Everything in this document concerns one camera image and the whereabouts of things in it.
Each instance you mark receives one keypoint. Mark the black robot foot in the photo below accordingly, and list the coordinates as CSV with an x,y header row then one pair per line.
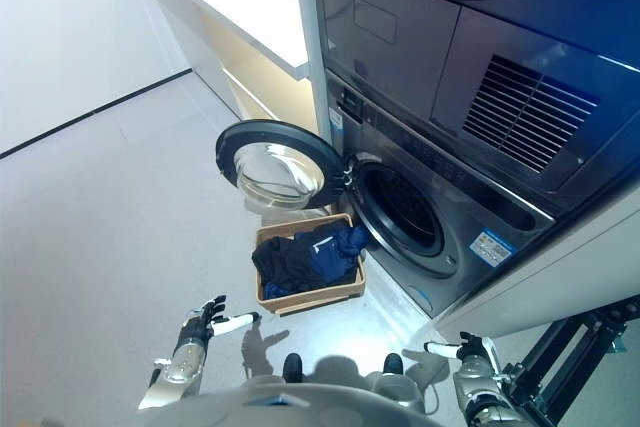
x,y
393,364
292,366

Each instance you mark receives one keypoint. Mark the crumpled blue garment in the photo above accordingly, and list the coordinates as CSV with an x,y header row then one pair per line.
x,y
352,241

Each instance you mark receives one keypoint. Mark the grey robot torso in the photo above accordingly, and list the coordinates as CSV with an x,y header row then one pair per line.
x,y
300,409

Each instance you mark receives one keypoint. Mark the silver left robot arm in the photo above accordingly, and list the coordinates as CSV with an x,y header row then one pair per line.
x,y
182,364

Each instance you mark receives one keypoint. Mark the black right robot foot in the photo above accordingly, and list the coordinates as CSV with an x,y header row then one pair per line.
x,y
393,364

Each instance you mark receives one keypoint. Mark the small blue white sticker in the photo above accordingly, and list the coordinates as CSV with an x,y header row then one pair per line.
x,y
336,123

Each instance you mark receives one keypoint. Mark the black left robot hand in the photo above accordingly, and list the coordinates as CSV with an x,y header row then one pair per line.
x,y
202,327

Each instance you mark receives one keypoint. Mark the silver right robot leg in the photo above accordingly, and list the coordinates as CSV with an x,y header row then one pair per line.
x,y
395,387

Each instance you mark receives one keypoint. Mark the blue energy label sticker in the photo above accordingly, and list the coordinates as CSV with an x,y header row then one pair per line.
x,y
491,245

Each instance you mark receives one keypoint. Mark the royal blue garment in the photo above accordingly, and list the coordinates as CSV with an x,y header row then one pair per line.
x,y
274,290

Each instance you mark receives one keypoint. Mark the navy garment with white logo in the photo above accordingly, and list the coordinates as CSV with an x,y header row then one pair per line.
x,y
327,257

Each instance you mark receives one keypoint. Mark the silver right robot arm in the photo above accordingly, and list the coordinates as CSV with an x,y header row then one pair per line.
x,y
472,382

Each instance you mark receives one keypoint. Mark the woven wicker laundry basket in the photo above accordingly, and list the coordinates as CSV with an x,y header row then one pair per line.
x,y
310,297

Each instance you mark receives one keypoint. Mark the black left robot foot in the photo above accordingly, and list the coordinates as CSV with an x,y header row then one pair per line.
x,y
292,366

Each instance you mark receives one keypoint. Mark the white counter cabinet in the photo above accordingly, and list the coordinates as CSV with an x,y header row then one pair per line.
x,y
235,2

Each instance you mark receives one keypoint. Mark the dryer vent grille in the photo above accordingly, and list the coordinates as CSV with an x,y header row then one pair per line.
x,y
525,112

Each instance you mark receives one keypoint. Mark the black garment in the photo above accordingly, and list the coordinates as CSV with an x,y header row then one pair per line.
x,y
280,259

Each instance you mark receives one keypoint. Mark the grey front-load washing machine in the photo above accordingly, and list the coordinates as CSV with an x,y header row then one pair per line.
x,y
450,247

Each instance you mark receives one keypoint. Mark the transparent round container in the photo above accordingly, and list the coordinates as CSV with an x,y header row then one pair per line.
x,y
272,167

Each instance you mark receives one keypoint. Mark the dark stacked dryer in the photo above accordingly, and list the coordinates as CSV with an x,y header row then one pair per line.
x,y
400,47

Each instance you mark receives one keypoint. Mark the black metal frame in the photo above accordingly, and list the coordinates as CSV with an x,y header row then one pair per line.
x,y
607,316

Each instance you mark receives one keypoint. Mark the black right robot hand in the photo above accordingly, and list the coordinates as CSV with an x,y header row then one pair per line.
x,y
470,345

